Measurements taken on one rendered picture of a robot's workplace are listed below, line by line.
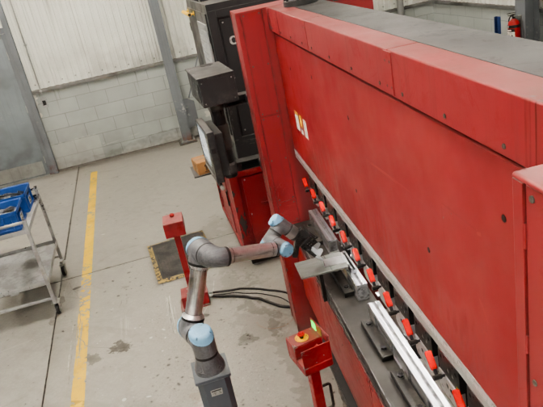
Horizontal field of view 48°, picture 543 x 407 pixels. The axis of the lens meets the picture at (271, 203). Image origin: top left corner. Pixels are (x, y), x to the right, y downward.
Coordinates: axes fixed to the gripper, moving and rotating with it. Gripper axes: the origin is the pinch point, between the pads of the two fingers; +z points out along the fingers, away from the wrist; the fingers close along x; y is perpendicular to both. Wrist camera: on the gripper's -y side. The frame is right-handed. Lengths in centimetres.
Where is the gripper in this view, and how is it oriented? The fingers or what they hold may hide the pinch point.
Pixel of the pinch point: (319, 256)
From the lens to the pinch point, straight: 331.0
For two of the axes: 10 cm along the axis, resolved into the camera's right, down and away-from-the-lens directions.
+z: 7.7, 5.5, 3.3
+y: 6.3, -7.4, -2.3
